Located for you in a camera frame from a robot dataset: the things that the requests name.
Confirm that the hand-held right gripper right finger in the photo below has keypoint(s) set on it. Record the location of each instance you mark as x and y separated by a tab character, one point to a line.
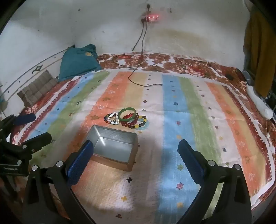
192	163

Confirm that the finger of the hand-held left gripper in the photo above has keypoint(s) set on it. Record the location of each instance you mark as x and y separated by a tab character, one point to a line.
24	118
38	140

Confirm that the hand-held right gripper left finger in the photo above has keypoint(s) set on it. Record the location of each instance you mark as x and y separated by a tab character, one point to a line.
79	165

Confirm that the metal tin box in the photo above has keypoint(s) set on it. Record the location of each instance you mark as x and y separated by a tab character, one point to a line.
116	140

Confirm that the green jade bangle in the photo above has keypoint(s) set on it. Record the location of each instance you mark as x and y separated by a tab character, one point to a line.
119	114

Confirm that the brown checkered cushion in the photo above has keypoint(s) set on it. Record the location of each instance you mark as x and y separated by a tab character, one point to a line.
36	88

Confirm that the metal bed headboard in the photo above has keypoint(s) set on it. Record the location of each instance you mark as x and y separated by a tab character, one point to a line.
38	68

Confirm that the striped colourful blanket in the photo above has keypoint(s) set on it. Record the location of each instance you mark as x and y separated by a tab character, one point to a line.
172	97

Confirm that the teal pillow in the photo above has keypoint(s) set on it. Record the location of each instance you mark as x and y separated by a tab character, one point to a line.
77	62

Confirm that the white bolster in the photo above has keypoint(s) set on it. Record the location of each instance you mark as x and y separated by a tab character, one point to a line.
258	101

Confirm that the yellow hanging cloth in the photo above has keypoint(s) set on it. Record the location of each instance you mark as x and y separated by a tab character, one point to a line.
261	53

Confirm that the white power strip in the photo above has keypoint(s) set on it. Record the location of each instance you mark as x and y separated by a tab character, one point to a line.
152	18

